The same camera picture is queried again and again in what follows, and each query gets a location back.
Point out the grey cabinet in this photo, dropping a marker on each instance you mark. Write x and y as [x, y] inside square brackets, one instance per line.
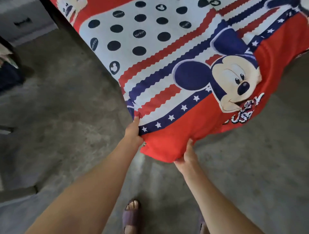
[36, 12]

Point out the person's left forearm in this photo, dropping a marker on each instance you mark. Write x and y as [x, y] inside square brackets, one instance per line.
[84, 192]

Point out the grey metal stand frame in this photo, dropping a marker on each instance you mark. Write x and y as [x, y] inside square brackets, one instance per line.
[17, 194]

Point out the pale patterned cloth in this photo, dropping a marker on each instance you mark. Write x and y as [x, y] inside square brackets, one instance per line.
[6, 54]

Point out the person's left leg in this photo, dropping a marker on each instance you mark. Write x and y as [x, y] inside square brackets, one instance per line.
[132, 206]

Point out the person's left hand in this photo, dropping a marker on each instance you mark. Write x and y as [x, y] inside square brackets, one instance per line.
[132, 136]

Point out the cartoon print bed sheet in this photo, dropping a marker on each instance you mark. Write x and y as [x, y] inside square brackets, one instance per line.
[169, 60]

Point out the person's right hand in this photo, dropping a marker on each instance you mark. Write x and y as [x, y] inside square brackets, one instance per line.
[189, 164]

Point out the person's right forearm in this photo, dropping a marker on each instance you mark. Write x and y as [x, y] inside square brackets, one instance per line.
[217, 205]

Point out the purple left slipper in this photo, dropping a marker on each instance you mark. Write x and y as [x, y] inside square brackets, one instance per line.
[130, 219]

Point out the dark blue cloth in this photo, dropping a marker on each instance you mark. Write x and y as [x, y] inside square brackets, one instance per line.
[9, 77]

